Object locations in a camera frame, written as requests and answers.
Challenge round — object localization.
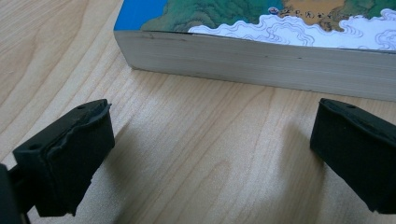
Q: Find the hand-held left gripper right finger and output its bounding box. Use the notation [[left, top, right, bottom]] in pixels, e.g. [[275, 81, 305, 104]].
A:
[[309, 98, 396, 215]]

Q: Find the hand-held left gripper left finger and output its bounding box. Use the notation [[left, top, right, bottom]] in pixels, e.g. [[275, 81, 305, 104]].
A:
[[12, 98, 116, 217]]

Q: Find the thick blue paperback book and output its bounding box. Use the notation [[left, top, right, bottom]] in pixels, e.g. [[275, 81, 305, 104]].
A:
[[113, 0, 396, 103]]

